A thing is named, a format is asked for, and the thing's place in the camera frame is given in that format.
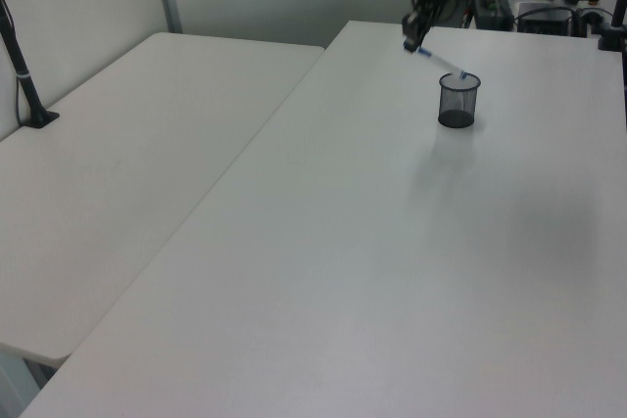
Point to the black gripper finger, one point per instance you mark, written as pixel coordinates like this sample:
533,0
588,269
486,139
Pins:
428,21
412,26

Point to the blue and white marker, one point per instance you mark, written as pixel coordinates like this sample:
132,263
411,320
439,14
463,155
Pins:
441,61

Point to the black device with green parts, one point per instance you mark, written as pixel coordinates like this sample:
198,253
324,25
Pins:
491,12

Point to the black mesh pen cup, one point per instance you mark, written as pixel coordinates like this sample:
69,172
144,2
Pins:
458,105

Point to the black electronics box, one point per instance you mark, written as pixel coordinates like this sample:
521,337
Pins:
546,20

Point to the black pole with clamp base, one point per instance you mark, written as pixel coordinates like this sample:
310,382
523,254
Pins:
22,73

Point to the black camera stand pole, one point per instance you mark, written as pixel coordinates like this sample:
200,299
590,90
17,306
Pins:
618,7

